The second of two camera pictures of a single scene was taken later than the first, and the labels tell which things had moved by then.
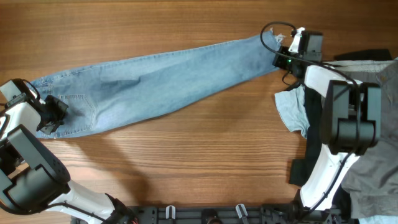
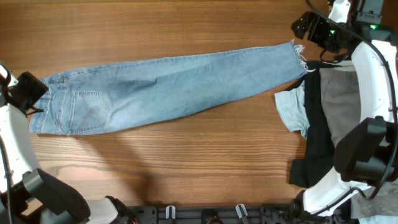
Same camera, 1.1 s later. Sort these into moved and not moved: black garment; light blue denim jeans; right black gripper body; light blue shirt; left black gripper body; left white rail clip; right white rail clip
Moved: left black gripper body; right black gripper body; light blue denim jeans
Not moved: left white rail clip; light blue shirt; black garment; right white rail clip
